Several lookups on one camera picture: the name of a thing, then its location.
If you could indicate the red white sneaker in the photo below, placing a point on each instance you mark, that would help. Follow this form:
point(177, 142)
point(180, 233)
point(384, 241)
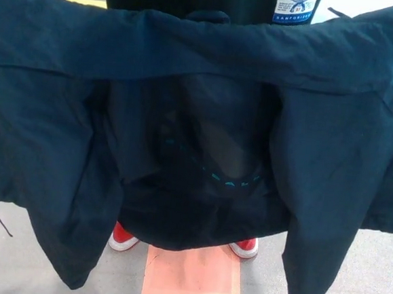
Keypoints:
point(246, 248)
point(121, 240)

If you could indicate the navy blue coat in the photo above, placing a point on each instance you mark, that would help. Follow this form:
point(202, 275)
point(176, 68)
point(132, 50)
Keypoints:
point(204, 52)

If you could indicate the orange square floor mat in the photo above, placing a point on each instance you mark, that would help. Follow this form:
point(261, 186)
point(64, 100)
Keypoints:
point(189, 276)

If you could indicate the yellow floor tape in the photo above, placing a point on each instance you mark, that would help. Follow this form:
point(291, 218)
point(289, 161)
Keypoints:
point(85, 1)

